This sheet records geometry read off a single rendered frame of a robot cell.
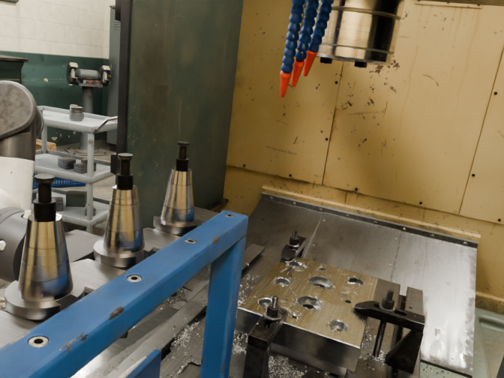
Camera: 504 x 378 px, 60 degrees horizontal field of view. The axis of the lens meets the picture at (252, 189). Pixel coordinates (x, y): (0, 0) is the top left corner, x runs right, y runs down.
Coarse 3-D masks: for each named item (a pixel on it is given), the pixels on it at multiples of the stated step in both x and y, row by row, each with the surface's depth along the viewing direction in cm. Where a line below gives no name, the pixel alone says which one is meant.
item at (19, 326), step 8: (0, 312) 36; (8, 312) 36; (0, 320) 35; (8, 320) 35; (16, 320) 35; (24, 320) 35; (0, 328) 34; (8, 328) 34; (16, 328) 34; (24, 328) 34; (0, 336) 33; (8, 336) 33; (16, 336) 33; (0, 344) 32
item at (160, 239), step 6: (150, 228) 56; (144, 234) 54; (150, 234) 54; (156, 234) 54; (162, 234) 55; (168, 234) 55; (150, 240) 52; (156, 240) 53; (162, 240) 53; (168, 240) 53; (174, 240) 53; (156, 246) 51; (162, 246) 51
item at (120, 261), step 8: (96, 248) 47; (144, 248) 48; (152, 248) 48; (96, 256) 46; (104, 256) 45; (112, 256) 45; (120, 256) 45; (128, 256) 46; (136, 256) 46; (144, 256) 48; (112, 264) 45; (120, 264) 45; (128, 264) 46
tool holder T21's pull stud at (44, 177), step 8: (40, 176) 35; (48, 176) 35; (40, 184) 35; (48, 184) 35; (40, 192) 35; (48, 192) 35; (40, 200) 35; (48, 200) 36; (40, 208) 35; (48, 208) 35; (40, 216) 35; (48, 216) 36
